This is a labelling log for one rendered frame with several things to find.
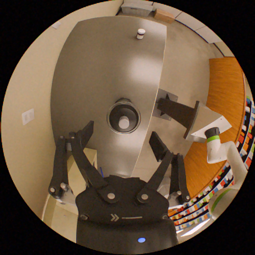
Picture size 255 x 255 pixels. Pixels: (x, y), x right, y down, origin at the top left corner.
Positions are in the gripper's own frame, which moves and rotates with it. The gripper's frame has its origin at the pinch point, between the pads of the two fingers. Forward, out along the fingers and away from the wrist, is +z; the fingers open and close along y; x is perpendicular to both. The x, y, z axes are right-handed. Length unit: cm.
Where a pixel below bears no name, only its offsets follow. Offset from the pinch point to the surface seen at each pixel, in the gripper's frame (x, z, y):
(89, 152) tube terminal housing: -32.4, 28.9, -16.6
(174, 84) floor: 44, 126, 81
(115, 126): -2.1, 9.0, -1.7
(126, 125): -0.1, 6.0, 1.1
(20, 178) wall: -34, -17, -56
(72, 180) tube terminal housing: -32.4, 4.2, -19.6
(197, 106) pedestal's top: 14, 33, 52
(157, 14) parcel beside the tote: 209, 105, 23
